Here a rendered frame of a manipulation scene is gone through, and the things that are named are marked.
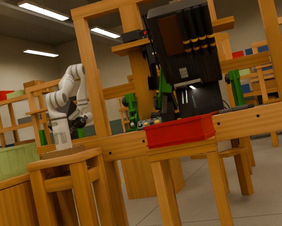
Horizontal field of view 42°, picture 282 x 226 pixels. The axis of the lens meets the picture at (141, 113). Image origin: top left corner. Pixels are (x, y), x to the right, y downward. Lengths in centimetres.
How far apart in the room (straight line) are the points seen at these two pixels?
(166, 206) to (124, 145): 52
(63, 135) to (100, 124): 85
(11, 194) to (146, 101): 124
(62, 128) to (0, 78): 1003
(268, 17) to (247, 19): 978
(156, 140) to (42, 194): 68
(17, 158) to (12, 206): 32
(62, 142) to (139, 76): 98
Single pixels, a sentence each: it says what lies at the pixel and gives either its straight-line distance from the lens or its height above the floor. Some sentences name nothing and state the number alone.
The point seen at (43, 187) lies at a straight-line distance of 205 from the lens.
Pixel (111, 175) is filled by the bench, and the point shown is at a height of 59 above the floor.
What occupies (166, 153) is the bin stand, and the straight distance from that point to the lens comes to 181.
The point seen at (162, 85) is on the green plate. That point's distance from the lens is 239.
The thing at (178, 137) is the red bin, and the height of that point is 84.
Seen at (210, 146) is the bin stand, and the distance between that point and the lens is 179.
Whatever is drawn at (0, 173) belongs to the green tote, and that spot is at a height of 83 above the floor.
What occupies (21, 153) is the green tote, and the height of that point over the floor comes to 91.
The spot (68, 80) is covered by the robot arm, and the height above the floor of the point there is 129.
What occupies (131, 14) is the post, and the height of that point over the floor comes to 177.
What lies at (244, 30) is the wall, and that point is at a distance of 1252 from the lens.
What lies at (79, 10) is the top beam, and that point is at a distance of 303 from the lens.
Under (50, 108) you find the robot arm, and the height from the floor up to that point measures 112.
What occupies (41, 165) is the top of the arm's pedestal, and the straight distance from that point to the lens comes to 202.
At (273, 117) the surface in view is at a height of 83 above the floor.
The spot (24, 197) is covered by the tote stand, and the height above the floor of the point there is 68.
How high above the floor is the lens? 94
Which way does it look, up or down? 2 degrees up
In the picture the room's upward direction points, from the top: 12 degrees counter-clockwise
